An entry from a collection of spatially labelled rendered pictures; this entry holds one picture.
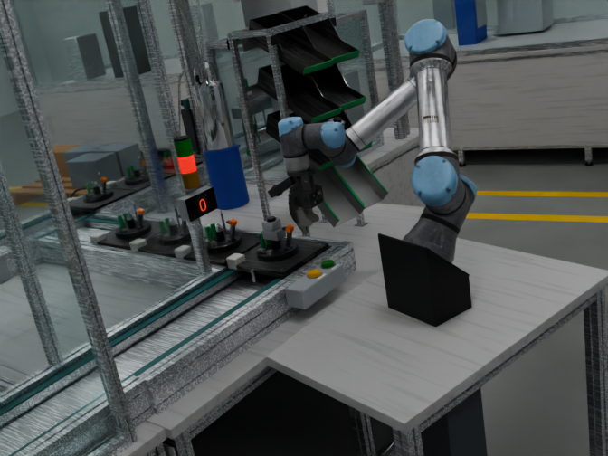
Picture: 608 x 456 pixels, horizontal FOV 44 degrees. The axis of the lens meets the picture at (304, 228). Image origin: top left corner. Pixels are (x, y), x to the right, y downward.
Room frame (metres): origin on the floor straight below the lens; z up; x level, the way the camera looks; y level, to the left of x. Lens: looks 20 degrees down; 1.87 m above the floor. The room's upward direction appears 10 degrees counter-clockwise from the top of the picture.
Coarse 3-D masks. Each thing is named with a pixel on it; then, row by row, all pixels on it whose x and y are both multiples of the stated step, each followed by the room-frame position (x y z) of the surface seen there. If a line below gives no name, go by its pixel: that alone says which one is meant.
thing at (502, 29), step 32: (352, 0) 6.37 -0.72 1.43; (416, 0) 6.06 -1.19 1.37; (448, 0) 5.92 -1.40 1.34; (480, 0) 5.79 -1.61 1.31; (512, 0) 5.66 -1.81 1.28; (544, 0) 5.53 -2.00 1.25; (576, 0) 5.41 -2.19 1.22; (448, 32) 5.94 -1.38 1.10; (480, 32) 5.80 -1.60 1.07; (512, 32) 5.67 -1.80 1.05; (544, 32) 5.54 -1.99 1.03; (576, 32) 5.42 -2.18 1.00
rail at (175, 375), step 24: (312, 264) 2.17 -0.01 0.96; (240, 312) 1.91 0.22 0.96; (264, 312) 1.95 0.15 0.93; (288, 312) 2.02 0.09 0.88; (216, 336) 1.80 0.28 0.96; (240, 336) 1.86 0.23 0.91; (264, 336) 1.93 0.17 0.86; (168, 360) 1.71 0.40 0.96; (192, 360) 1.74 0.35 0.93; (216, 360) 1.79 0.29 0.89; (168, 384) 1.66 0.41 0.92; (192, 384) 1.71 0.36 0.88
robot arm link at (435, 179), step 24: (432, 24) 2.10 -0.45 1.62; (408, 48) 2.09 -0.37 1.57; (432, 48) 2.05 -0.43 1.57; (432, 72) 2.04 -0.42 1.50; (432, 96) 2.00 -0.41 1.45; (432, 120) 1.95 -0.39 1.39; (432, 144) 1.91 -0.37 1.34; (432, 168) 1.84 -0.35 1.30; (456, 168) 1.87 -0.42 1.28; (432, 192) 1.81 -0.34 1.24; (456, 192) 1.84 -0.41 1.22
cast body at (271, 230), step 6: (270, 216) 2.29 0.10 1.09; (264, 222) 2.28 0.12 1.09; (270, 222) 2.27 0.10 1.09; (276, 222) 2.27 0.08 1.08; (264, 228) 2.27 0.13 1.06; (270, 228) 2.26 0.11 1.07; (276, 228) 2.26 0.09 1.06; (264, 234) 2.28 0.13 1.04; (270, 234) 2.26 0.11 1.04; (276, 234) 2.24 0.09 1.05; (282, 234) 2.26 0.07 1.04; (276, 240) 2.25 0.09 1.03
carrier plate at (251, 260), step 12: (300, 240) 2.36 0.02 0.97; (252, 252) 2.32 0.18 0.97; (300, 252) 2.25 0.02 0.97; (312, 252) 2.23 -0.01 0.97; (240, 264) 2.24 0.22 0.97; (252, 264) 2.22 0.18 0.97; (264, 264) 2.20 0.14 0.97; (276, 264) 2.19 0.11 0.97; (288, 264) 2.17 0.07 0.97; (300, 264) 2.18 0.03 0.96; (276, 276) 2.13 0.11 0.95
